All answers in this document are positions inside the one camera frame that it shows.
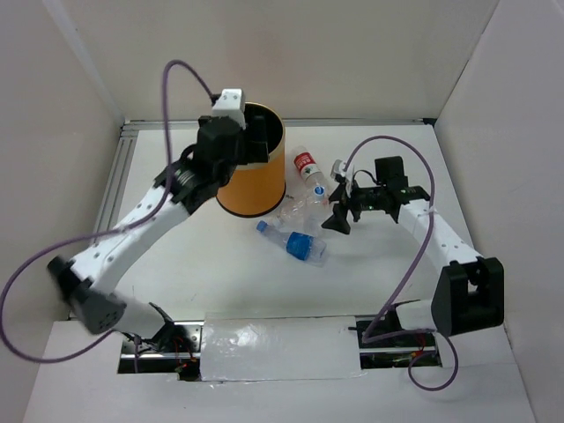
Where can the white tape patch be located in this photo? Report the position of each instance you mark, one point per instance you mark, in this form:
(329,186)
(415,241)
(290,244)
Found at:
(282,349)

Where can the clear bottle blue round sticker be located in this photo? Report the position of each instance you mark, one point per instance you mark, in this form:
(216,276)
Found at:
(317,210)

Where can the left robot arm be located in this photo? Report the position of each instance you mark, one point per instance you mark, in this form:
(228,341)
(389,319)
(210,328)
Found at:
(88,280)

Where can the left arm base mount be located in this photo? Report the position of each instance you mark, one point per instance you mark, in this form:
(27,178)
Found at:
(179,358)

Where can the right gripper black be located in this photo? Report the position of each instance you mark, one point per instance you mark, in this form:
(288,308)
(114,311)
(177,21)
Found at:
(338,221)

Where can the blue label clear bottle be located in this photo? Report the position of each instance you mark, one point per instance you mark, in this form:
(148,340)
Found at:
(303,247)

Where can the red label clear bottle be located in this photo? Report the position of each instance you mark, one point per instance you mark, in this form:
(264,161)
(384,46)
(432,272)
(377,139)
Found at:
(307,167)

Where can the orange cylindrical bin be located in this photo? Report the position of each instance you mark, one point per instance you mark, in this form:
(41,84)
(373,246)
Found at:
(255,190)

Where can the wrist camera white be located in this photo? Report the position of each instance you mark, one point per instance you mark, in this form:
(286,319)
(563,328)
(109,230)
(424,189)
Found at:
(231,103)
(343,173)

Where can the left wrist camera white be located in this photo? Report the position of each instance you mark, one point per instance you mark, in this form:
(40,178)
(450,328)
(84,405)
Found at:
(231,103)

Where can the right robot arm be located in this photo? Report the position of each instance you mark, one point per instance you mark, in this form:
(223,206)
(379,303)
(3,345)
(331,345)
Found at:
(469,291)

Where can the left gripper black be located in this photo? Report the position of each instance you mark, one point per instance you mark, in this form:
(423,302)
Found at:
(255,152)

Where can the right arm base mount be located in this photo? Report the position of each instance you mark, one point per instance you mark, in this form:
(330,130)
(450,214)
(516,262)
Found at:
(396,352)

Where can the clear bottle white cap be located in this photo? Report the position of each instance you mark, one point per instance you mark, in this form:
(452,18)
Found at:
(294,213)

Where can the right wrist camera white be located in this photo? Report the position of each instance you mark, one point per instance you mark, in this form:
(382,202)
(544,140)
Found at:
(343,173)

